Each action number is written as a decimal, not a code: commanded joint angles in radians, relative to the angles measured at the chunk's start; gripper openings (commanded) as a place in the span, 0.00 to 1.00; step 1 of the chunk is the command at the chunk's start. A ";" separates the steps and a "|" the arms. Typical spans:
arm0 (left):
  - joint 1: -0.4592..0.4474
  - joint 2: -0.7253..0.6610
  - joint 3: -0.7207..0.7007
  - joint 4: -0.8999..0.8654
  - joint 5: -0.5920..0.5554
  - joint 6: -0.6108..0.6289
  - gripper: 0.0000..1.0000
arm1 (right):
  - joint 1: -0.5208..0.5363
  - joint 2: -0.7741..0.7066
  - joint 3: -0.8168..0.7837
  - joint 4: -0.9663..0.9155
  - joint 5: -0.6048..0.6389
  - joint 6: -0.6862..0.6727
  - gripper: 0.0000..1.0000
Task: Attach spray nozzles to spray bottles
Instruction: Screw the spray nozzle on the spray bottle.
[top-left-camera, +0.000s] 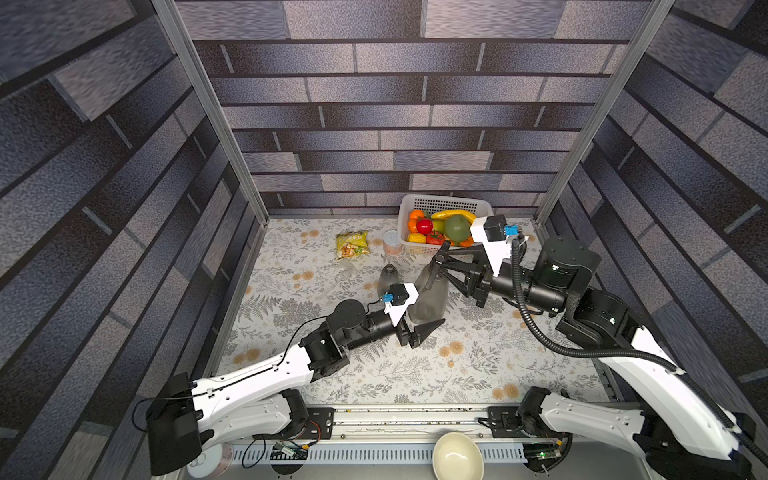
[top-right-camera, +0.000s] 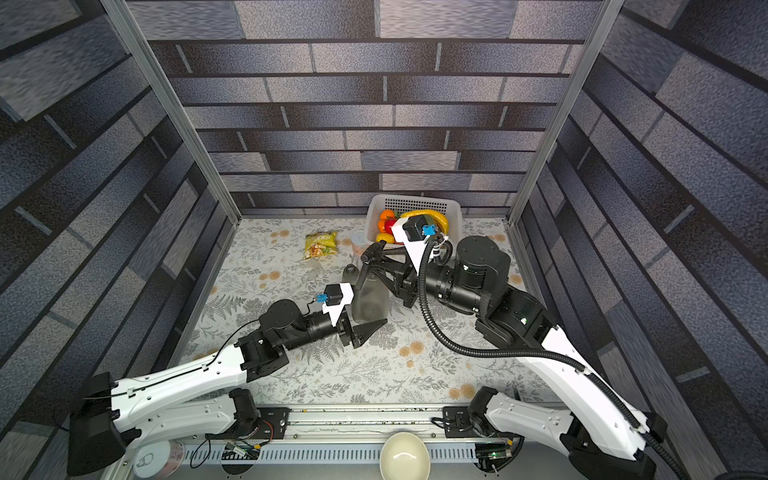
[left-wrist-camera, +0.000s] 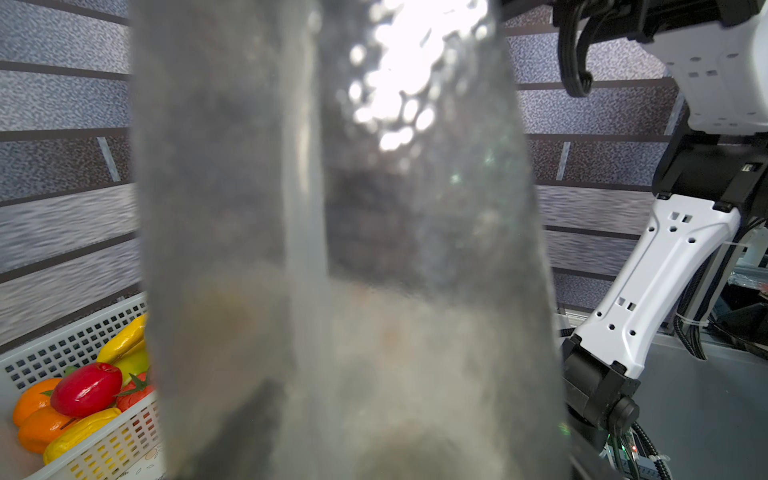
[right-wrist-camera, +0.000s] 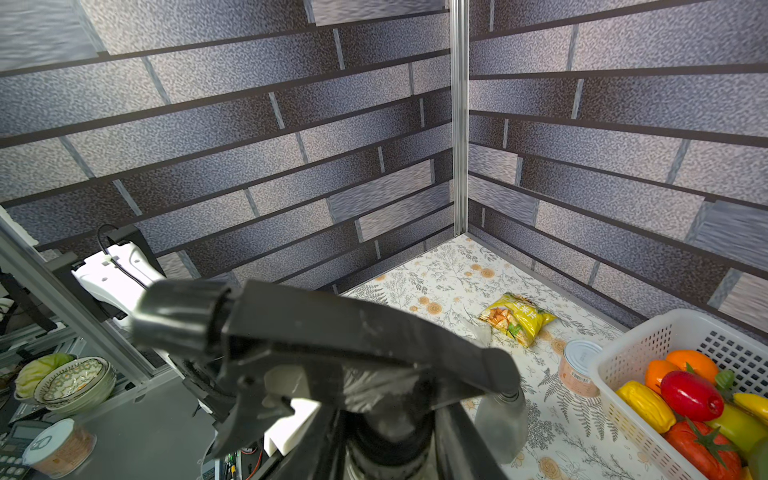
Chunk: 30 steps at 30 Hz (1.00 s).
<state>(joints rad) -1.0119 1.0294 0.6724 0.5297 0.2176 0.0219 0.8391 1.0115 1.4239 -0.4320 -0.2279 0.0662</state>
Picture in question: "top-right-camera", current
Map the grey translucent spray bottle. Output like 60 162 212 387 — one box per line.
352 272 390 324
341 264 359 285

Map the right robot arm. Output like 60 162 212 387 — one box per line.
361 236 687 479

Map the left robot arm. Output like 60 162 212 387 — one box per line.
67 299 387 476

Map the yellow lemon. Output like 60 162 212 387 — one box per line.
376 233 395 244

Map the red apple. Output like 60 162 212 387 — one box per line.
384 218 397 235

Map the yellow banana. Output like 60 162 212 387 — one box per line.
401 209 450 234

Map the white plastic basket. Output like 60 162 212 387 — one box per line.
365 194 464 242

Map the yellow snack bag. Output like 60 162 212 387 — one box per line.
303 231 338 259

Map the cream ceramic bowl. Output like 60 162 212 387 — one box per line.
379 432 431 480

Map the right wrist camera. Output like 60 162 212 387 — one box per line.
393 215 440 272

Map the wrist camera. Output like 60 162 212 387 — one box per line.
316 282 354 326
393 215 440 272

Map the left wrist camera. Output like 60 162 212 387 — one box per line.
316 282 354 326

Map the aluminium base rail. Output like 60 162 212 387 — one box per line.
119 403 607 466

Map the black corrugated cable hose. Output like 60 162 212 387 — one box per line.
418 236 691 480

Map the right aluminium frame post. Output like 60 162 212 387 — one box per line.
507 0 625 226

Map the aluminium frame post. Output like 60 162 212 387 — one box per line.
100 0 242 226
507 0 625 226

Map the left aluminium frame post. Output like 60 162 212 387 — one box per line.
100 0 242 226

